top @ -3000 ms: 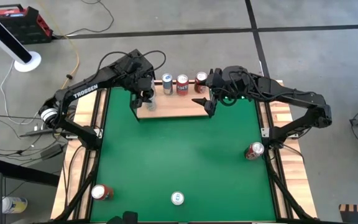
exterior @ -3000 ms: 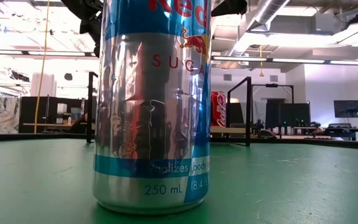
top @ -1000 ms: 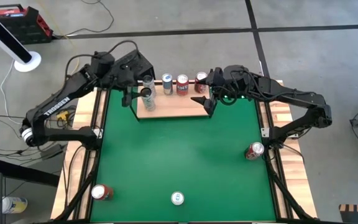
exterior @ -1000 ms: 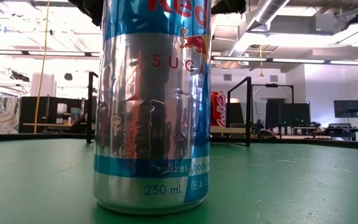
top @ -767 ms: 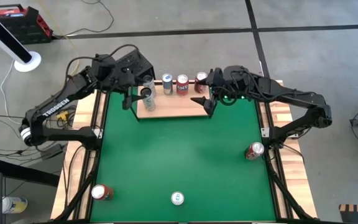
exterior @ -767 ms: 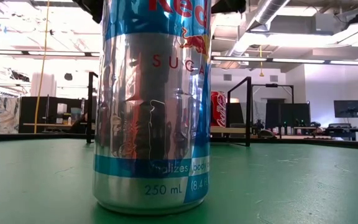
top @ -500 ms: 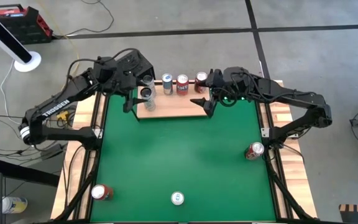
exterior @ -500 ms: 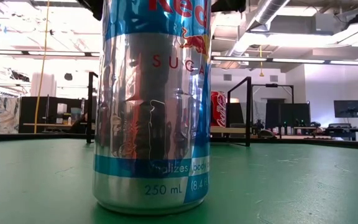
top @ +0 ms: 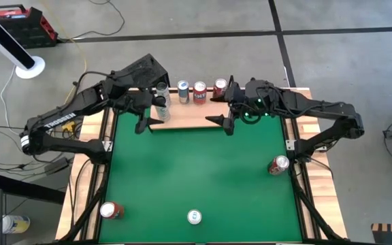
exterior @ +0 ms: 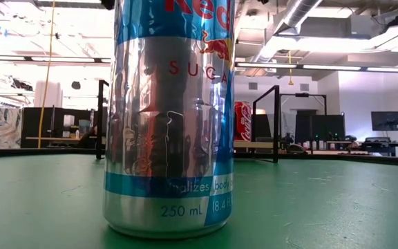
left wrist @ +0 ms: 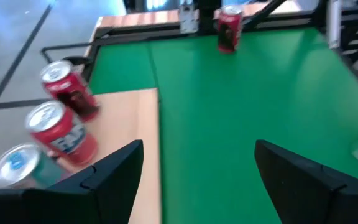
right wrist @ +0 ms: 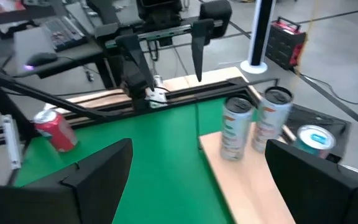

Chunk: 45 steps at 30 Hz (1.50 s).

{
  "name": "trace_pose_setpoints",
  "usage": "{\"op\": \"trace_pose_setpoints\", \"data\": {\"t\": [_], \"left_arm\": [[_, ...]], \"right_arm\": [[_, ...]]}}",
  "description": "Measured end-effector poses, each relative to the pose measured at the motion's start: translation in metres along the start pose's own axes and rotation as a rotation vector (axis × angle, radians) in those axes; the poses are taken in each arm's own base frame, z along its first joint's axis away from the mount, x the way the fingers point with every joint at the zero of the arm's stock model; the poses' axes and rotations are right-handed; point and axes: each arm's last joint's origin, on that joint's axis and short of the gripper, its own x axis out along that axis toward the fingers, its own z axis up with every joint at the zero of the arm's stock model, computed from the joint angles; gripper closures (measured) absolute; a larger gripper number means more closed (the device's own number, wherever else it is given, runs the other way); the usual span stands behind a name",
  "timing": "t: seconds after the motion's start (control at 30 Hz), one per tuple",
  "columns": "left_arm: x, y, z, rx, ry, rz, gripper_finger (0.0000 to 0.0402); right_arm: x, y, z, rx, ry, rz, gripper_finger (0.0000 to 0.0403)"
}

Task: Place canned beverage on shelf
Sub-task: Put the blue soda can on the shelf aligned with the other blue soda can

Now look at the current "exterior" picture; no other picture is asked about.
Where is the blue silver Red Bull can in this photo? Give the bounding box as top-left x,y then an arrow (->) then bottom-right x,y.
102,0 -> 236,240

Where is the red Coca-Cola can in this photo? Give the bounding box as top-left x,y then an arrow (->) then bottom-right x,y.
234,100 -> 252,142

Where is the ceiling light bar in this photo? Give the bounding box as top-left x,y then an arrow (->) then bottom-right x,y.
235,62 -> 398,74
0,54 -> 112,65

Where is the green table mat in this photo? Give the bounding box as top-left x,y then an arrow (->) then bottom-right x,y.
0,154 -> 398,249

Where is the black office desk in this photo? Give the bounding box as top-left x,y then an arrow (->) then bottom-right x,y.
343,136 -> 398,156

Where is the floral patterned curtain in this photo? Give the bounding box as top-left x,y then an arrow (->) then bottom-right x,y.
0,102 -> 23,149

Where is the wooden shelf black metal frame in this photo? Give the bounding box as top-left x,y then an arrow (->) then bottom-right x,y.
95,79 -> 282,164

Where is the black metal background frame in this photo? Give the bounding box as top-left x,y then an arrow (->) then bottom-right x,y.
280,92 -> 328,117

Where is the silver ventilation duct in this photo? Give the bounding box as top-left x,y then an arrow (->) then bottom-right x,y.
252,0 -> 324,66

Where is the yellow cable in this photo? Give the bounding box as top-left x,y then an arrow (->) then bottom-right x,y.
37,0 -> 56,149

